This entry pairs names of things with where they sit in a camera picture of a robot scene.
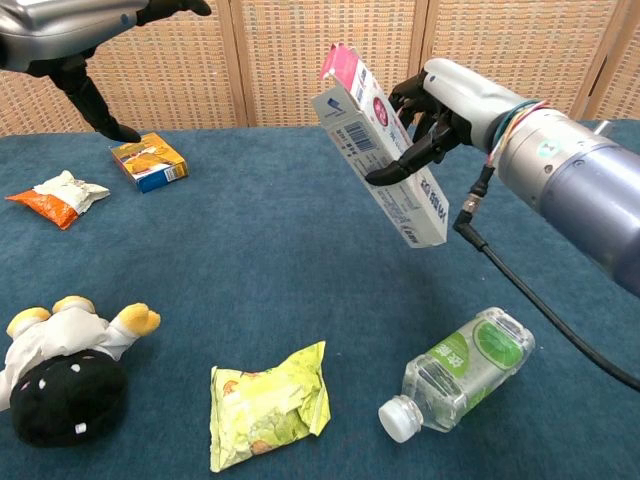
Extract orange blue snack box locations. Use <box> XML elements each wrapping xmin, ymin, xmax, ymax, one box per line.
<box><xmin>108</xmin><ymin>131</ymin><xmax>190</xmax><ymax>194</ymax></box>

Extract orange white snack packet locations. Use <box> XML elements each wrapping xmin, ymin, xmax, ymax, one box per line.
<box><xmin>5</xmin><ymin>169</ymin><xmax>111</xmax><ymax>231</ymax></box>

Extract woven wooden folding screen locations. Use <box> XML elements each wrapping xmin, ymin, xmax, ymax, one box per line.
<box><xmin>0</xmin><ymin>0</ymin><xmax>640</xmax><ymax>137</ymax></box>

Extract yellow green snack bag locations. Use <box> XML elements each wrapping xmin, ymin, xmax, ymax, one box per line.
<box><xmin>209</xmin><ymin>340</ymin><xmax>332</xmax><ymax>473</ymax></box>

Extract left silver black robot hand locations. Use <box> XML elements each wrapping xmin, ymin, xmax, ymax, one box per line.
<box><xmin>0</xmin><ymin>0</ymin><xmax>214</xmax><ymax>144</ymax></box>

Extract clear bottle green label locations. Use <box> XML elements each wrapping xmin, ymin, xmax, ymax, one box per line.
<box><xmin>377</xmin><ymin>306</ymin><xmax>536</xmax><ymax>444</ymax></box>

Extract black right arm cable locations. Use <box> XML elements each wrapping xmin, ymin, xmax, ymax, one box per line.
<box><xmin>452</xmin><ymin>164</ymin><xmax>640</xmax><ymax>394</ymax></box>

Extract blue felt table cover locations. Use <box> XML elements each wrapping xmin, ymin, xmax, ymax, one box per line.
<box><xmin>0</xmin><ymin>118</ymin><xmax>640</xmax><ymax>480</ymax></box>

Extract white pink toothpaste box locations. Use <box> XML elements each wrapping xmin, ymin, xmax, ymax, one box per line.
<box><xmin>310</xmin><ymin>42</ymin><xmax>450</xmax><ymax>250</ymax></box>

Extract plush doll black head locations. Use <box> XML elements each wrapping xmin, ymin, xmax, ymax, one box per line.
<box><xmin>0</xmin><ymin>295</ymin><xmax>162</xmax><ymax>448</ymax></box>

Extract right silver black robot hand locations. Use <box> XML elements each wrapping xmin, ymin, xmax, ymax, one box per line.
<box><xmin>364</xmin><ymin>57</ymin><xmax>516</xmax><ymax>187</ymax></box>

